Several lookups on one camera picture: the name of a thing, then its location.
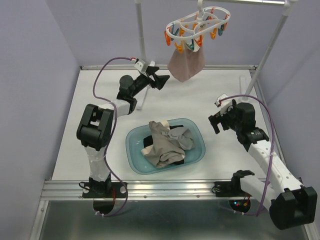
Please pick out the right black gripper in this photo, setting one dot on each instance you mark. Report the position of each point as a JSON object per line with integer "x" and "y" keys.
{"x": 223, "y": 119}

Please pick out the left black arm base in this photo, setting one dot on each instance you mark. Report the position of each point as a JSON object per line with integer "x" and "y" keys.
{"x": 109, "y": 198}

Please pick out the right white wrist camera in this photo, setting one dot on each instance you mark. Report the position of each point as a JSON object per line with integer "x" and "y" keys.
{"x": 223, "y": 101}

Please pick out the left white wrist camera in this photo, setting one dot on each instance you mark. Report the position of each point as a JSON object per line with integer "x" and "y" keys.
{"x": 141, "y": 66}

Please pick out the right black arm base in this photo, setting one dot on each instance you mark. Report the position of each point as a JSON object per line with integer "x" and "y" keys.
{"x": 226, "y": 189}

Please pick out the white clip hanger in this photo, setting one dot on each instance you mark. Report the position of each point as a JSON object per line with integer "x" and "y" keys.
{"x": 188, "y": 32}

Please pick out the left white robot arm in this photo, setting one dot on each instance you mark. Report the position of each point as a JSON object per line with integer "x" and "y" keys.
{"x": 98, "y": 123}

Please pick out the black underwear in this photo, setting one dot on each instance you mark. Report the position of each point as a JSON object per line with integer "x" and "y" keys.
{"x": 147, "y": 141}

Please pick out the pink underwear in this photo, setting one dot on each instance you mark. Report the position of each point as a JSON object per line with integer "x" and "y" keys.
{"x": 185, "y": 65}

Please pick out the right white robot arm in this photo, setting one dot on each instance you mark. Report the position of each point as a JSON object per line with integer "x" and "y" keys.
{"x": 288, "y": 201}

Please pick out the dark grey underwear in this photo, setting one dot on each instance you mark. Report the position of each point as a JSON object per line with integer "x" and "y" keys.
{"x": 180, "y": 137}

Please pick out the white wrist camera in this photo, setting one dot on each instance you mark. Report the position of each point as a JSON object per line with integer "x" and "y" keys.
{"x": 223, "y": 101}
{"x": 141, "y": 66}

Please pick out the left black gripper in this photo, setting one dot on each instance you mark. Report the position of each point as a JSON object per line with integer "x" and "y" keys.
{"x": 152, "y": 77}

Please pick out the aluminium mounting rail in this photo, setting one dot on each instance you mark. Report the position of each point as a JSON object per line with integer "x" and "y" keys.
{"x": 138, "y": 190}

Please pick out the teal plastic basin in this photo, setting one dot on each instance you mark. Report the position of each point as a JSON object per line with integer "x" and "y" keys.
{"x": 134, "y": 143}

